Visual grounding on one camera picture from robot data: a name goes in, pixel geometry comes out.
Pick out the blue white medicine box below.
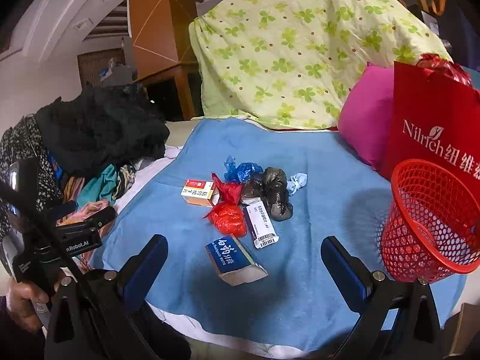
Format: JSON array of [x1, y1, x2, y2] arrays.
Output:
[[205, 235, 269, 287]]

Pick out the orange white medicine box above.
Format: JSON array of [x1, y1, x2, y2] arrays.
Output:
[[181, 179, 220, 207]]

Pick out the red plastic bag ball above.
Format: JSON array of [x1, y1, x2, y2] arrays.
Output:
[[205, 202, 247, 237]]

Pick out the white purple medicine box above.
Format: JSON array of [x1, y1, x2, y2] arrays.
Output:
[[244, 200, 279, 250]]

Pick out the black plastic bag trash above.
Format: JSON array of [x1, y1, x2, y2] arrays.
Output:
[[240, 166, 293, 222]]

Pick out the blue plastic bag trash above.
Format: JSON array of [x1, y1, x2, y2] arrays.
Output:
[[224, 156, 264, 184]]

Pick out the person's left hand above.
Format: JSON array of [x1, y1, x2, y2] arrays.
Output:
[[6, 277, 50, 333]]

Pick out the pink striped garment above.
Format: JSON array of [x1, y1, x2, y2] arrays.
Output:
[[57, 199, 112, 273]]

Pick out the teal garment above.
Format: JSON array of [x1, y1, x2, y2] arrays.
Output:
[[76, 164, 117, 208]]

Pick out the red mesh plastic basket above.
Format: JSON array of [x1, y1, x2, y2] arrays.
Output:
[[380, 159, 479, 283]]

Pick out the black white dotted garment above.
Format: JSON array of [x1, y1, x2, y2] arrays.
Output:
[[0, 114, 63, 241]]

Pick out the black clothing pile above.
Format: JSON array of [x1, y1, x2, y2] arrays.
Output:
[[35, 84, 170, 178]]

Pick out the blue towel blanket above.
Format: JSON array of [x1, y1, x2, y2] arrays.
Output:
[[91, 116, 468, 353]]

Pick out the red Nilrich paper bag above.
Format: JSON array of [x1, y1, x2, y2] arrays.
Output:
[[380, 63, 479, 195]]

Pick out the magenta pillow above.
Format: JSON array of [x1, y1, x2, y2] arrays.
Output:
[[337, 63, 394, 171]]

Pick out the red plastic bag in paper bag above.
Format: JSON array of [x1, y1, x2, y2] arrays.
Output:
[[416, 53, 473, 87]]

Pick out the orange wooden arch column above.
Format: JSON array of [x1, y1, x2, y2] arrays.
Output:
[[128, 0, 199, 120]]

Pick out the green clover quilt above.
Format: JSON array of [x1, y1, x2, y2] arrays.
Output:
[[189, 0, 448, 129]]

